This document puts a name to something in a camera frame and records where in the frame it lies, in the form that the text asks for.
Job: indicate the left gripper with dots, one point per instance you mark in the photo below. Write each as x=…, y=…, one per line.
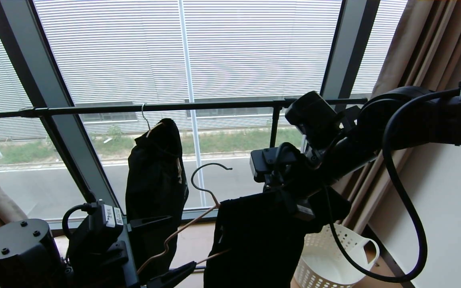
x=106, y=268

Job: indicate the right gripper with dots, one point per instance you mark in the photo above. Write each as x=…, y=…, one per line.
x=310, y=184

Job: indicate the pink clothes hanger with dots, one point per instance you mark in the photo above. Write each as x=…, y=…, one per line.
x=149, y=130
x=198, y=218

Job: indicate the black garment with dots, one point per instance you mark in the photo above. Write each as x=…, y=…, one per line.
x=254, y=248
x=154, y=184

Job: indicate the white laundry basket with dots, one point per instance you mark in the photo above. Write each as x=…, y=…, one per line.
x=326, y=260

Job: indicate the black clothes rack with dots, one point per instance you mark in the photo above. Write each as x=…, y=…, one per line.
x=222, y=105

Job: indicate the window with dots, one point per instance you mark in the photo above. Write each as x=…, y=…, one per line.
x=254, y=48

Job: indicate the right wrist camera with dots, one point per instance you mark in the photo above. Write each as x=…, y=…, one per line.
x=266, y=164

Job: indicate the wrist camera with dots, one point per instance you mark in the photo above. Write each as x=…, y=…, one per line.
x=266, y=164
x=94, y=232

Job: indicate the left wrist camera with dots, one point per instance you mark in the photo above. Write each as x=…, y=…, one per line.
x=94, y=232

